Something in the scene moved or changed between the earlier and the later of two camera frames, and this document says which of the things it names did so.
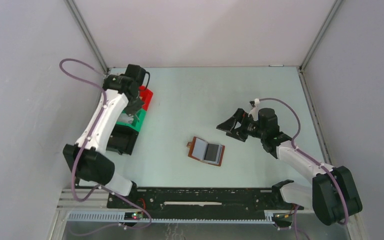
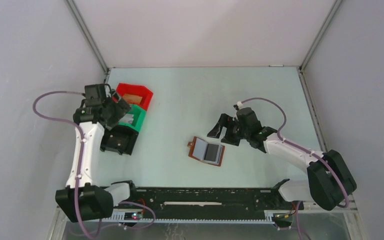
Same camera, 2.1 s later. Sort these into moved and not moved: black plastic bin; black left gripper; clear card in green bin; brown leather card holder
Moved: black left gripper
Not moved: clear card in green bin; brown leather card holder; black plastic bin
